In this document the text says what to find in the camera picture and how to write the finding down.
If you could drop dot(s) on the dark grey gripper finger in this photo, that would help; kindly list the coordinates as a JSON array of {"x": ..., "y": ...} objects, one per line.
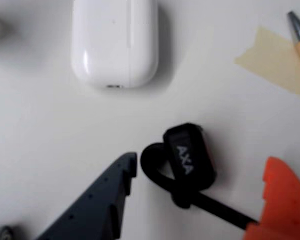
[{"x": 95, "y": 212}]

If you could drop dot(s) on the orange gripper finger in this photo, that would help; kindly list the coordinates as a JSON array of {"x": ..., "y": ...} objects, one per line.
[{"x": 285, "y": 200}]

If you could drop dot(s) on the wide beige masking tape strip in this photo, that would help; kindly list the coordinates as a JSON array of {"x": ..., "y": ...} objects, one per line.
[{"x": 272, "y": 60}]

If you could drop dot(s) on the white earbuds case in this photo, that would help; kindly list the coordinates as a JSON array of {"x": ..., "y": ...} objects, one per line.
[{"x": 115, "y": 42}]

